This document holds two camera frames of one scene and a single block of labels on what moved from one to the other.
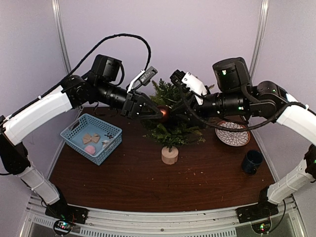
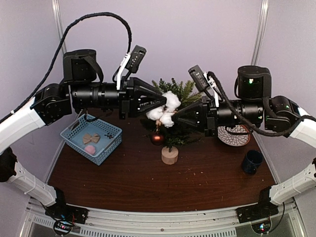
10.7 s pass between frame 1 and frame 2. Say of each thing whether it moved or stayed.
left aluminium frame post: stayed
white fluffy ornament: moved
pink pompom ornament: stayed
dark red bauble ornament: moved
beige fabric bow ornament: stayed
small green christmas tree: stayed
